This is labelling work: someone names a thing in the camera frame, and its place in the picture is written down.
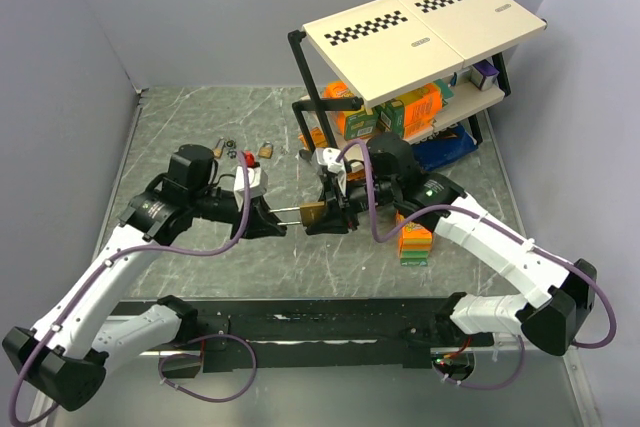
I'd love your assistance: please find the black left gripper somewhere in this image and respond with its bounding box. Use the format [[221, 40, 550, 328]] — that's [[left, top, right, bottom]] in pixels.
[[190, 187, 287, 243]]

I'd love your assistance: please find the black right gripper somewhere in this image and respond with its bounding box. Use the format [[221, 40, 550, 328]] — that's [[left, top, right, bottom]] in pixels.
[[303, 176, 398, 237]]

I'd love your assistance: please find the large brass padlock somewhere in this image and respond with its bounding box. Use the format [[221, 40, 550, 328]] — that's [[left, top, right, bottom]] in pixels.
[[270, 201, 327, 227]]

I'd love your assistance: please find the medium brass padlock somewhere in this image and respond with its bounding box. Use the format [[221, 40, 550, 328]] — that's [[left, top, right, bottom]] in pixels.
[[258, 141, 274, 159]]

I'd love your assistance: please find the small brass padlock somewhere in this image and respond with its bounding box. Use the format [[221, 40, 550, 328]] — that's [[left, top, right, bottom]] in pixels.
[[213, 137, 225, 159]]

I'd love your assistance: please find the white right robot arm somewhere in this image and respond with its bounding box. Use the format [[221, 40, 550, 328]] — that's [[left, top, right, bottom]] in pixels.
[[306, 133, 597, 356]]

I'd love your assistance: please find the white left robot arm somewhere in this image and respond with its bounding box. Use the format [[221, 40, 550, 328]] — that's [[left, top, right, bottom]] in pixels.
[[2, 144, 286, 411]]

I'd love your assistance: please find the Sponge Daddy sponge pack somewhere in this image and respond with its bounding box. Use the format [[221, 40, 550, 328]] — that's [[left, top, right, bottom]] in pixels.
[[397, 222, 434, 267]]

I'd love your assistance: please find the green box left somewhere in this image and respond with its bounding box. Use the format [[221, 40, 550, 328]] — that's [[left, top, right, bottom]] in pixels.
[[342, 110, 379, 140]]

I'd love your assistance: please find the green box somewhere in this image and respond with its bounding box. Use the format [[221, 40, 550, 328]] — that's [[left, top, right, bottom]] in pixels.
[[342, 110, 379, 140], [376, 99, 433, 139]]

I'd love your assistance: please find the green box right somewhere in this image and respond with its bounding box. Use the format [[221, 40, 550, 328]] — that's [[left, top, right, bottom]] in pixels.
[[376, 99, 433, 139]]

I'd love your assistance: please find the blue snack bag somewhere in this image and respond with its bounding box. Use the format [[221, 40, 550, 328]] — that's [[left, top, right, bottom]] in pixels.
[[412, 123, 478, 171]]

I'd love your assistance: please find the orange chip bag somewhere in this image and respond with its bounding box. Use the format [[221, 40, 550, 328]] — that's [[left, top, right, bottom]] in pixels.
[[323, 81, 367, 138]]

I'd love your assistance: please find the orange box on shelf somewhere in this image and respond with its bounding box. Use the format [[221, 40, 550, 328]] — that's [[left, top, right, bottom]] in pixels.
[[396, 83, 442, 125]]

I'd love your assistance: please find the purple white small box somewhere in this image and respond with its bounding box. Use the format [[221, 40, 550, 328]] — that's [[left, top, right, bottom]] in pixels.
[[470, 59, 500, 91]]

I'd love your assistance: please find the cream folding shelf rack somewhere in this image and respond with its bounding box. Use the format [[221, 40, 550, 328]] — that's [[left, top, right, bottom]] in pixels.
[[288, 0, 548, 152]]

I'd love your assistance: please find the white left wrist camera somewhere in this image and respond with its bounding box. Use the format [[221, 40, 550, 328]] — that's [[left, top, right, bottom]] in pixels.
[[233, 151, 268, 210]]

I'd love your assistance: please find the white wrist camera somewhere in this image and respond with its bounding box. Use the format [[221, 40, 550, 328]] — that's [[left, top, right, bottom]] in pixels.
[[233, 151, 268, 210], [311, 147, 347, 195]]

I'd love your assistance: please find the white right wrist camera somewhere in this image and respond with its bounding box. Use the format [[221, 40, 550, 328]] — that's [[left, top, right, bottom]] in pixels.
[[311, 147, 347, 195]]

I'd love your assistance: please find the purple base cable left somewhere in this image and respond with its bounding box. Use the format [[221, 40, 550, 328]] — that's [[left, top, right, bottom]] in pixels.
[[158, 332, 258, 402]]

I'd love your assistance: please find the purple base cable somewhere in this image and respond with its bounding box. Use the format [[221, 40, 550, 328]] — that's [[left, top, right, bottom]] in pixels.
[[432, 334, 525, 391], [158, 332, 258, 402]]

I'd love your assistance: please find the aluminium rail frame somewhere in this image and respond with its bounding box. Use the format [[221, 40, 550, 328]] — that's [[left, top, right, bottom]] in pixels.
[[27, 309, 601, 427]]

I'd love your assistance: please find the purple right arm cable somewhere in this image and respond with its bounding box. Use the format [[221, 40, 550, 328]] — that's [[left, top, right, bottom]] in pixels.
[[337, 140, 617, 349]]

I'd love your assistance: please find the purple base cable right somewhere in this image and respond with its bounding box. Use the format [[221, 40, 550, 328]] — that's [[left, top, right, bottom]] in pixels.
[[432, 334, 525, 391]]

